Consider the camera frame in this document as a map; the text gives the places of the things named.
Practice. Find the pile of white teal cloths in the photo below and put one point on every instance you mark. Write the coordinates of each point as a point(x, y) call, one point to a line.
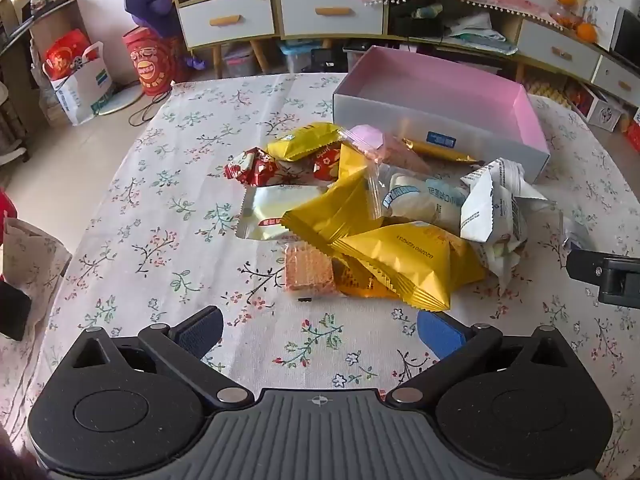
point(475, 27)

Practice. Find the gold stick snack packet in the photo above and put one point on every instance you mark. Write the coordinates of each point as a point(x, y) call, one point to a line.
point(440, 150)

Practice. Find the small clear storage bin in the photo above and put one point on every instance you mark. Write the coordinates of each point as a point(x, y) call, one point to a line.
point(240, 62)

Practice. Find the red and white snack packet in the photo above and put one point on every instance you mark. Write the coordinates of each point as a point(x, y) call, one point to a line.
point(327, 165)
point(250, 165)

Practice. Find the dark cloth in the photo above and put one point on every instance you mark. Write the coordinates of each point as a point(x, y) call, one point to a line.
point(12, 310)

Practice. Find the white printed carton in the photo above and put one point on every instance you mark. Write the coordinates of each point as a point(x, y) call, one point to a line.
point(602, 110)

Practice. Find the black device on floor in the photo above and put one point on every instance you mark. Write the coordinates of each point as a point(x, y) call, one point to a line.
point(327, 60)

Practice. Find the red printed bucket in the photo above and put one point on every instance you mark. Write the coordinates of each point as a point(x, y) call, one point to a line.
point(150, 65)

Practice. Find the white office chair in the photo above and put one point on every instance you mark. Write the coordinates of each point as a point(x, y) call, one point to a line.
point(12, 130)

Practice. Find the red gift bag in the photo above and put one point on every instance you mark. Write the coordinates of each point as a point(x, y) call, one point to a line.
point(67, 55)

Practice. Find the microwave oven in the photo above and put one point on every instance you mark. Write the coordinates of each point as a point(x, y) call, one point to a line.
point(627, 35)

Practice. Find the silver snack wrapper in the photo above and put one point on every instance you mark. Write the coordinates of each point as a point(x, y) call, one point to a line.
point(575, 232)

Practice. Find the wooden bookshelf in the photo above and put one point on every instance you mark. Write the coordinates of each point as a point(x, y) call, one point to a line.
point(50, 25)

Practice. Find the blue lidded storage bin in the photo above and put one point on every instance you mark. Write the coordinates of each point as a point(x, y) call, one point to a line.
point(297, 57)

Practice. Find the large plain yellow snack packet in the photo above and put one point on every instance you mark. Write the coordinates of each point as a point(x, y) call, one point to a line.
point(325, 215)

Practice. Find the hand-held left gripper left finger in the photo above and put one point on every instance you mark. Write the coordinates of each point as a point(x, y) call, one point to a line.
point(200, 332)

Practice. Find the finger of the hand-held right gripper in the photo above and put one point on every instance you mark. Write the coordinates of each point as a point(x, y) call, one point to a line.
point(617, 280)

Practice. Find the white round floor base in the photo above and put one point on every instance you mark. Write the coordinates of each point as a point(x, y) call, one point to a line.
point(125, 97)

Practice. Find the white snack bag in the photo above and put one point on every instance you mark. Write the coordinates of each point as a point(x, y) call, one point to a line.
point(495, 200)

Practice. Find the floral tablecloth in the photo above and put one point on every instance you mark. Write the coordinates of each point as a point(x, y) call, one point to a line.
point(175, 170)

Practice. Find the white and orange snack packet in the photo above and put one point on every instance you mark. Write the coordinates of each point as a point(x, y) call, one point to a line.
point(357, 282)

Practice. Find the white cardboard box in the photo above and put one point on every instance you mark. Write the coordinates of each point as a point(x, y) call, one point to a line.
point(602, 15)

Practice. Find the pink snack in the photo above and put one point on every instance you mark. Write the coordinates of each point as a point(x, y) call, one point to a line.
point(405, 155)

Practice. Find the cream floral cloth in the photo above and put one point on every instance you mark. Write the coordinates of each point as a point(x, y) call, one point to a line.
point(35, 260)

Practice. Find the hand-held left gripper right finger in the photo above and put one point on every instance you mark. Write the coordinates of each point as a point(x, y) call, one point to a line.
point(440, 332)

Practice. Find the white box with pink lining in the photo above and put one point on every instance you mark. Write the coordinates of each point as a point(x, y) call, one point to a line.
point(440, 85)

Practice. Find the yellow snack packet small label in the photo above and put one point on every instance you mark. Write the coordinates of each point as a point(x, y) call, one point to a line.
point(415, 260)
point(305, 140)

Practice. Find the pale yellow white snack packet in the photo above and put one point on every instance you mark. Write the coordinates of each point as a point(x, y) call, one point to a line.
point(275, 210)

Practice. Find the tray of yellow items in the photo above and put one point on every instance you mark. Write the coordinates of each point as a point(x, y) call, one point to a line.
point(547, 90)

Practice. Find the clear white bread packet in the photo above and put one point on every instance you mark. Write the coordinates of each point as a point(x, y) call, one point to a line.
point(420, 200)

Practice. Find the red cloth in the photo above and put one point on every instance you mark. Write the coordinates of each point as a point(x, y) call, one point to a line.
point(6, 220)

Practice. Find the white paper shopping bag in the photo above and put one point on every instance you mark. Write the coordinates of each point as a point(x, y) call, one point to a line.
point(80, 92)

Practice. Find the red carton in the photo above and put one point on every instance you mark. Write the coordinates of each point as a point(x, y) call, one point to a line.
point(634, 135)

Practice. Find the clear wafer biscuit packet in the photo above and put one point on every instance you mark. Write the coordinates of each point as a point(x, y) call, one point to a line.
point(307, 270)

